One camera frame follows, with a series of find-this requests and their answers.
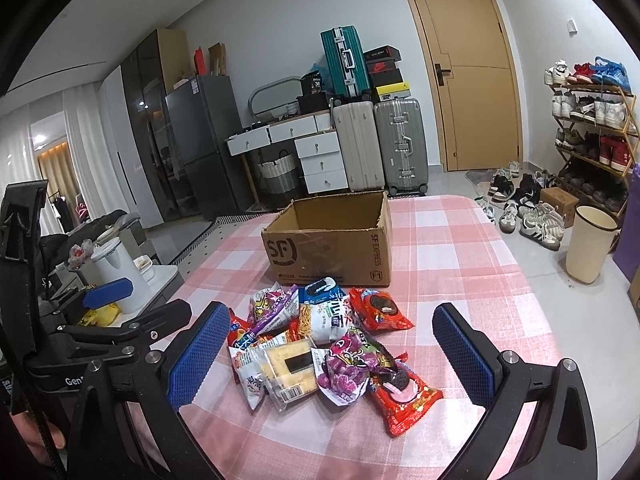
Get red white snack pack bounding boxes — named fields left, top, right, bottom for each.
left=229, top=347, right=266, bottom=411

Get red strawberry oreo pack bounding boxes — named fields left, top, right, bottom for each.
left=368, top=352, right=444, bottom=437

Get purple colourful candy bag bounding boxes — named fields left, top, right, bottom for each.
left=247, top=283, right=299, bottom=336

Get clear cake pack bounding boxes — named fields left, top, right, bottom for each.
left=257, top=339, right=318, bottom=413

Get red oreo snack pack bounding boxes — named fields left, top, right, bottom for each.
left=348, top=288, right=414, bottom=333

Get purple grape candy bag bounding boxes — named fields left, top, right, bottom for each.
left=311, top=327, right=397, bottom=408

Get white noodle snack bag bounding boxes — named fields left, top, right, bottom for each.
left=295, top=296, right=354, bottom=346

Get red blue cracker bag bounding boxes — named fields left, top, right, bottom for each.
left=227, top=308, right=258, bottom=350

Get blue oreo snack pack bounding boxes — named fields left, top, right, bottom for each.
left=298, top=276, right=345, bottom=304

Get person's left hand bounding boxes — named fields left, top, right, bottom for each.
left=12, top=412, right=66, bottom=465

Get yellow bag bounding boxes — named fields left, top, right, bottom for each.
left=77, top=302, right=120, bottom=327

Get white striped sneakers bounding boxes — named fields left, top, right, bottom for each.
left=520, top=202, right=565, bottom=252

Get cream trash bin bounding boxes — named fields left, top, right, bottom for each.
left=565, top=205, right=620, bottom=284

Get woven laundry basket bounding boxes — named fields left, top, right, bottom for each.
left=257, top=150, right=300, bottom=209

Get black sneakers on floor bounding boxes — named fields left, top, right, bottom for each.
left=513, top=174, right=541, bottom=207

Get SF cardboard box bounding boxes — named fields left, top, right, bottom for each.
left=262, top=191, right=392, bottom=287

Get small cardboard box floor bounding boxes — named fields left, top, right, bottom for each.
left=540, top=186, right=579, bottom=228

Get dark grey refrigerator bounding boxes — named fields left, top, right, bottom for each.
left=166, top=75, right=254, bottom=221

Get white drawer desk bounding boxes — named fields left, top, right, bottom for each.
left=227, top=110, right=348, bottom=194

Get black glass cabinet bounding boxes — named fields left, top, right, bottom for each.
left=120, top=29, right=194, bottom=221

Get oval mirror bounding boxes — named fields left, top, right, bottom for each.
left=247, top=76, right=303, bottom=122

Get silver suitcase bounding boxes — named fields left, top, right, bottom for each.
left=374, top=98, right=428, bottom=196

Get black bag on desk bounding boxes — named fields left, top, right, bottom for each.
left=296, top=70, right=330, bottom=115

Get wooden shoe rack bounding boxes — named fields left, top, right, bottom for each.
left=549, top=81, right=639, bottom=221

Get beige suitcase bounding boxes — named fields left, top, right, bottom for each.
left=333, top=101, right=385, bottom=192

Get teal suitcase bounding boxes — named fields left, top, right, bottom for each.
left=320, top=25, right=371, bottom=102

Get stacked shoe boxes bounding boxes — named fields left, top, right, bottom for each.
left=363, top=46, right=411, bottom=102

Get wooden door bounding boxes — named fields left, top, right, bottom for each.
left=408, top=0, right=523, bottom=171

